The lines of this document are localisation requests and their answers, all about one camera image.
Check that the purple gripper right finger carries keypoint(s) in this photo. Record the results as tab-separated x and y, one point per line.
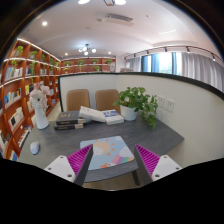
153	167

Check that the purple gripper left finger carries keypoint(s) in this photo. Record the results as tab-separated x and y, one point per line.
73	167

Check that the colourful mouse pad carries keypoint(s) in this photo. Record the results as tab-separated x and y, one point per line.
108	152

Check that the white computer mouse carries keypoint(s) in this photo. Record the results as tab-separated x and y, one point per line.
34	147

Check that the bottom dark book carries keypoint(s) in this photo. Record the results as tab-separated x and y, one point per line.
68	127

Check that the dark book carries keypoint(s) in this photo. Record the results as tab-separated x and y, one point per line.
69	117
68	127

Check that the top dark book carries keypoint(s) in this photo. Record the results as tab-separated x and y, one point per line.
69	117

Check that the open white book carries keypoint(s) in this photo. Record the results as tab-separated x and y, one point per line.
91	114

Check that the white blue book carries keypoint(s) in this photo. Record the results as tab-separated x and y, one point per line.
112	117

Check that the left tan chair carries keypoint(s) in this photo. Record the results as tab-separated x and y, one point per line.
75	99

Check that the tan chair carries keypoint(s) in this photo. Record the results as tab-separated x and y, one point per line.
105	99
75	99

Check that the green potted plant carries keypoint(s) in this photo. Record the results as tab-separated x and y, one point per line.
137	99

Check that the right tan chair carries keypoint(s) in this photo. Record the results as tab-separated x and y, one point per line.
105	99

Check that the white vase with flowers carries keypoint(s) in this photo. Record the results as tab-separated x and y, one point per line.
38	100

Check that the white window curtain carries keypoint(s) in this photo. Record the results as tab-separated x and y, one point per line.
188	65

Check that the orange wooden bookshelf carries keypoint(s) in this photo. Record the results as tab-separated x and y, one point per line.
25	65

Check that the ceiling chandelier lamp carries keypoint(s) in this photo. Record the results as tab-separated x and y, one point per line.
86	50

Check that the white wall socket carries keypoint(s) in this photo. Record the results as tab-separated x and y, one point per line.
165	103

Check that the white partition wall panel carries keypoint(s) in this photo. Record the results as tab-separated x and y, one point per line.
198	113

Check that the black track light rail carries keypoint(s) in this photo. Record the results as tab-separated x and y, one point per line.
182	48

